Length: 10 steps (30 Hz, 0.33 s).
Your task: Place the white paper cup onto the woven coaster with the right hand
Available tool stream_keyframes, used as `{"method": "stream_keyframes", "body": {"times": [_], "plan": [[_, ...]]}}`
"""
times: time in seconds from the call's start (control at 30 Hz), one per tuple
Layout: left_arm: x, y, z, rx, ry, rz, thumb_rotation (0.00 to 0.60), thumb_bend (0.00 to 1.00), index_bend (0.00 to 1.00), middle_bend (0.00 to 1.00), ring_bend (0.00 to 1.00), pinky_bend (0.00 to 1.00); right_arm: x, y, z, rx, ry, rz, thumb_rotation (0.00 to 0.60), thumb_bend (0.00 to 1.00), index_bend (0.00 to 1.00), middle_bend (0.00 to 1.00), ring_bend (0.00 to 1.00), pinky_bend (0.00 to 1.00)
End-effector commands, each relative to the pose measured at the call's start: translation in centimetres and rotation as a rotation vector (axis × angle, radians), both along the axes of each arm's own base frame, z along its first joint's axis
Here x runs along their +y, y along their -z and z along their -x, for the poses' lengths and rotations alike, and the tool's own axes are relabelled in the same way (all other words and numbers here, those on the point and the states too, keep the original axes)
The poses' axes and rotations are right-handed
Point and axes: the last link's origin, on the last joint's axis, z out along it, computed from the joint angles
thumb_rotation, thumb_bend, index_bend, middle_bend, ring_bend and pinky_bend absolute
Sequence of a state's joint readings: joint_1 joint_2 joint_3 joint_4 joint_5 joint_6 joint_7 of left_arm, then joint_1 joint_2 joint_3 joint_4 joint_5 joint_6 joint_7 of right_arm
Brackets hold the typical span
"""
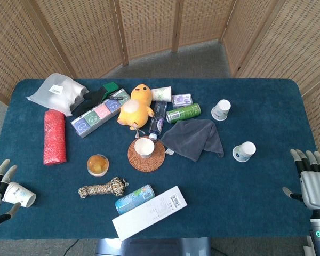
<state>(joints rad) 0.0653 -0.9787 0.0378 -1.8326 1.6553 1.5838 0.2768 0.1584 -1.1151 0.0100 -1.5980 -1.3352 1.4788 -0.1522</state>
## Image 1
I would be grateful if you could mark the white frosted plastic bag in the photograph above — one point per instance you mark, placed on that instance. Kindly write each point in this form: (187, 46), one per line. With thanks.
(54, 93)

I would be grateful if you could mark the round woven rattan coaster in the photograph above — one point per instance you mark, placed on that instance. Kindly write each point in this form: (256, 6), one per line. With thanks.
(146, 164)

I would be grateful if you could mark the white paper cup blue print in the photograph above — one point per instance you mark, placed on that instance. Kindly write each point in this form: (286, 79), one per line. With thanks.
(220, 110)
(17, 194)
(244, 152)

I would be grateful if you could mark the woven bamboo folding screen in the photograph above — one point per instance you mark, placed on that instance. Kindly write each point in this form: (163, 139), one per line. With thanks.
(149, 26)

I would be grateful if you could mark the long white cardboard box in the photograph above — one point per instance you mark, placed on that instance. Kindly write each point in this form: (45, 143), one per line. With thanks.
(149, 213)

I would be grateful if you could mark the black glove green cuff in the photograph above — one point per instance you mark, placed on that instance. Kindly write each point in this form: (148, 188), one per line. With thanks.
(92, 100)

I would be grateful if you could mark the light blue drink can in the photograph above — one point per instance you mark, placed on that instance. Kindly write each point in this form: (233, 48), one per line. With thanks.
(133, 200)

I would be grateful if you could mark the yellow plush duck toy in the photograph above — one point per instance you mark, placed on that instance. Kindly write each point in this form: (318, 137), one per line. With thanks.
(136, 109)

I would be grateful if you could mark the grey robot base body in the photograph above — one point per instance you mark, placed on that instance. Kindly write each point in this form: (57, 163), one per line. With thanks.
(152, 248)

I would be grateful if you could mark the colourful tissue pack box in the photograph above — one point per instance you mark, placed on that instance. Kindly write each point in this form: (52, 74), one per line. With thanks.
(98, 114)

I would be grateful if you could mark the robot right five-finger hand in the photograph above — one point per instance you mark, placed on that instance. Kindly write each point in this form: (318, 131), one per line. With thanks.
(316, 189)

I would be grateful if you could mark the purple tissue pack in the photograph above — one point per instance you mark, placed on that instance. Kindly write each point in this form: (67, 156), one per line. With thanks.
(182, 100)

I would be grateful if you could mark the robot left five-finger hand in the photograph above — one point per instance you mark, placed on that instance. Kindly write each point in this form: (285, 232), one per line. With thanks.
(1, 173)

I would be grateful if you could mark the red bubble wrap roll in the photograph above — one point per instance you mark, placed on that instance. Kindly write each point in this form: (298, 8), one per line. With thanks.
(54, 137)

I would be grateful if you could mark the grey microfibre cloth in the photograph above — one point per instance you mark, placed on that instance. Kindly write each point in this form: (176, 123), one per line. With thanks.
(193, 138)

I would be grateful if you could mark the white paper cup green print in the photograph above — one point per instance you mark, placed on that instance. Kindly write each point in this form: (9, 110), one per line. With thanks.
(161, 94)

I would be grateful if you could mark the white paper cup plain inside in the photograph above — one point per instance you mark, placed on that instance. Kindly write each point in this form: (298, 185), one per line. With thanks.
(144, 148)

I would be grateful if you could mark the green drink can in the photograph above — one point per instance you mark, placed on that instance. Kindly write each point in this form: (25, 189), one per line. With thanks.
(182, 113)

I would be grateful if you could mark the blue carpet table cover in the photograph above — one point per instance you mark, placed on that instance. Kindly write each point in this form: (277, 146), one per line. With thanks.
(242, 202)

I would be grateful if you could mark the clear water bottle purple label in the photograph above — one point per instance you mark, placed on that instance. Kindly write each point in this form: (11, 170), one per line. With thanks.
(158, 120)

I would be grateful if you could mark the orange fruit jelly cup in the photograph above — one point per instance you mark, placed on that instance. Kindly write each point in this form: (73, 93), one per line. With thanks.
(97, 165)

